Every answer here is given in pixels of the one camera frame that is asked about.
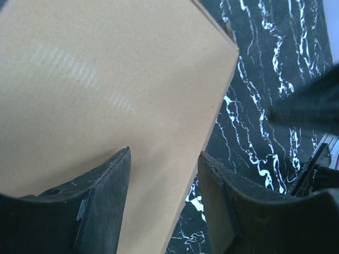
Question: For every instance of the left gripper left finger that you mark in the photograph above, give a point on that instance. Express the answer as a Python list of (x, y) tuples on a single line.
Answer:
[(83, 215)]

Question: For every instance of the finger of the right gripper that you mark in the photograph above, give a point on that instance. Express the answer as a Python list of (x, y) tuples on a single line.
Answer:
[(314, 106)]

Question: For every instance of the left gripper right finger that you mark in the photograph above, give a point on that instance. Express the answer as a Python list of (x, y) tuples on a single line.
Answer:
[(245, 217)]

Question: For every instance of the cardboard box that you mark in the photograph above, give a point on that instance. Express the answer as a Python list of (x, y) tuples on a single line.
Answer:
[(81, 80)]

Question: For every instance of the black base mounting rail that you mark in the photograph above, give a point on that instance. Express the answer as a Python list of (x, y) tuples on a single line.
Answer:
[(316, 175)]

